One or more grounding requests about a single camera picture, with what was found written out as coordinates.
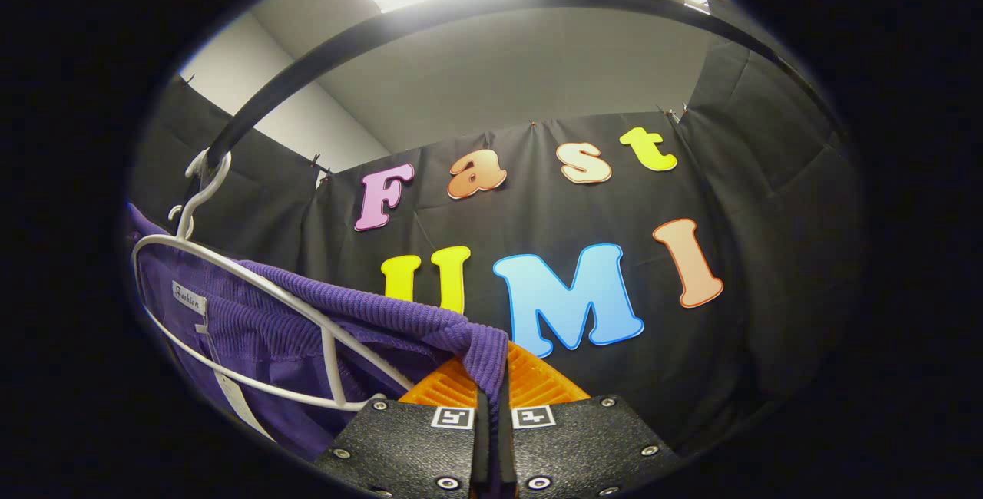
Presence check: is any black clothes rack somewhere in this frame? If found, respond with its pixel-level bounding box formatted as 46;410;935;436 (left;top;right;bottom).
204;0;849;170

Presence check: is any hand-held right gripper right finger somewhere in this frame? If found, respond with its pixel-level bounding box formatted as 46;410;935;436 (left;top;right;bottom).
503;342;680;499

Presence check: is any purple corduroy jacket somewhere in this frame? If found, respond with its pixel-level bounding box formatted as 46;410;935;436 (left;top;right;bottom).
127;203;511;499

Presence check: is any white clothes hanger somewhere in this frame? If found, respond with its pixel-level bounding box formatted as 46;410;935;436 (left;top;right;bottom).
132;150;415;411

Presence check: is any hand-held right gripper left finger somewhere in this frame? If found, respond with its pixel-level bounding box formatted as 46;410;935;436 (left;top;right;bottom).
313;357;490;499

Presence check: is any black backdrop cloth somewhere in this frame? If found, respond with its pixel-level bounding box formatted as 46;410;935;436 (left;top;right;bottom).
676;38;865;454
127;73;335;254
300;111;738;454

